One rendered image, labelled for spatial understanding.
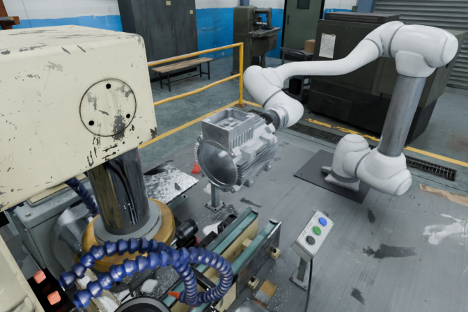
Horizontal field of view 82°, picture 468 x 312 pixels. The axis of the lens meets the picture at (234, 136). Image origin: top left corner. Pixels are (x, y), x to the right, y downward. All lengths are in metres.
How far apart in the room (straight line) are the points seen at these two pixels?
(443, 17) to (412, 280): 6.17
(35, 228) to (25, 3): 4.79
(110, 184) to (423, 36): 1.13
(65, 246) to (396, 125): 1.30
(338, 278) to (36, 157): 1.08
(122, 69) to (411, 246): 1.33
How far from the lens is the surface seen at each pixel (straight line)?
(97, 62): 0.36
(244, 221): 1.18
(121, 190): 0.51
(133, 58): 0.39
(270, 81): 1.08
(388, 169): 1.43
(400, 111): 1.34
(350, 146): 1.53
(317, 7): 7.70
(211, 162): 0.88
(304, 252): 0.94
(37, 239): 1.10
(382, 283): 1.27
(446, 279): 1.41
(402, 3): 7.16
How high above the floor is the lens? 1.76
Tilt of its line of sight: 28 degrees down
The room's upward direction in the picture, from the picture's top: straight up
